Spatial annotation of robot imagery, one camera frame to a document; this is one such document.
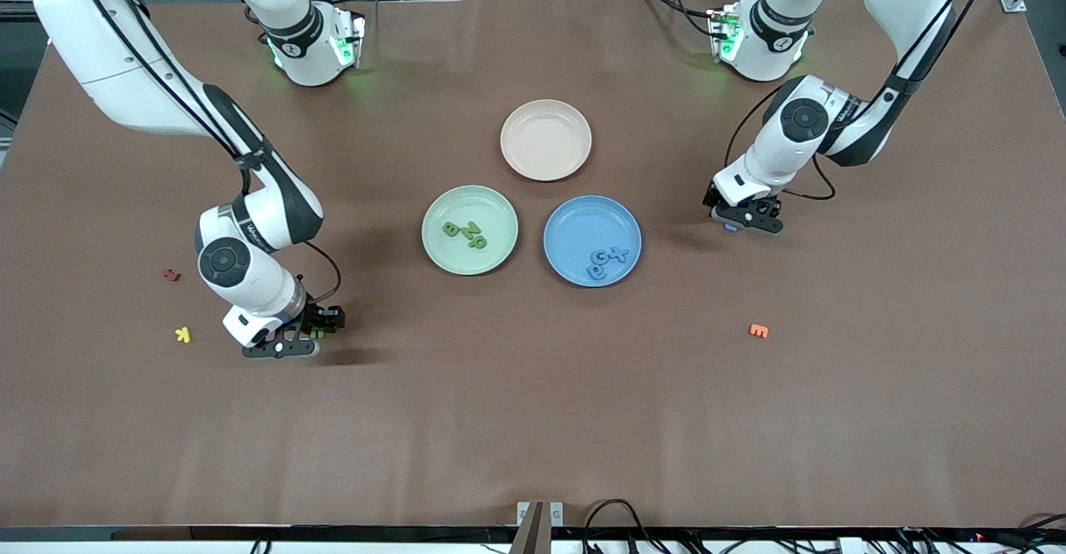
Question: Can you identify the green plate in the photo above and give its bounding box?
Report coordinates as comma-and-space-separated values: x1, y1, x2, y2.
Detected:
421, 185, 520, 277

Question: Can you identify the blue plate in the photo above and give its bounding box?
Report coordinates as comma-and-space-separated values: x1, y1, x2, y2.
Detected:
543, 195, 643, 288

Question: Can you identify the beige plate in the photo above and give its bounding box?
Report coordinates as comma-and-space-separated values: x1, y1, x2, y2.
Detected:
500, 99, 594, 182

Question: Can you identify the brown table cover sheet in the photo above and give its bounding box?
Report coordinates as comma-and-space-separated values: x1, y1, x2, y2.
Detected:
0, 0, 1066, 530

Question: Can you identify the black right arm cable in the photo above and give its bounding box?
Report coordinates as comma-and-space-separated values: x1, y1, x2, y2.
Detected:
71, 0, 343, 305

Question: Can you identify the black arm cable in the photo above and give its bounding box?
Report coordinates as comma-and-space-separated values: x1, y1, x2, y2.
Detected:
723, 0, 1000, 202
71, 0, 343, 305

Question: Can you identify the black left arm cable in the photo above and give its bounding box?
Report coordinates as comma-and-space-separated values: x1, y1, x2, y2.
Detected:
723, 0, 1000, 202

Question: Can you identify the black base cable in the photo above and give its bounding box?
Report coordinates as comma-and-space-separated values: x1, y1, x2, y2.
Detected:
637, 0, 719, 38

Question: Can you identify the brown post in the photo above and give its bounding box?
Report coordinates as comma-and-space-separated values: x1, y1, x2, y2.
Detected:
510, 502, 544, 554

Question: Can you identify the grey metal bracket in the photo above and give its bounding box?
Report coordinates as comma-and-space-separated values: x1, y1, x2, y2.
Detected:
516, 501, 565, 530

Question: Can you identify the black cable loop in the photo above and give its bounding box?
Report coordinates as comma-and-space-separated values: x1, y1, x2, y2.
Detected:
581, 499, 646, 554

